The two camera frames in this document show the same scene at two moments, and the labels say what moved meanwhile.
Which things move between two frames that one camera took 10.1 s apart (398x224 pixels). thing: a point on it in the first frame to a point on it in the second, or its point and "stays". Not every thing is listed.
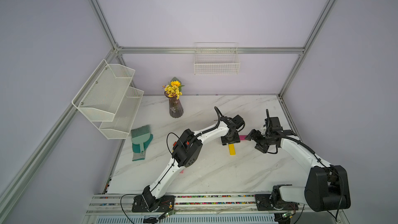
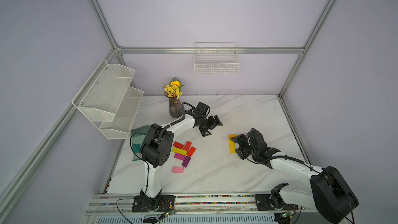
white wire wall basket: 219,58 stays
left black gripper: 237,139 to 217,122
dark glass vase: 175,109 stays
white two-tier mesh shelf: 108,101 stays
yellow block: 232,149 stays
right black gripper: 257,133 to 241,153
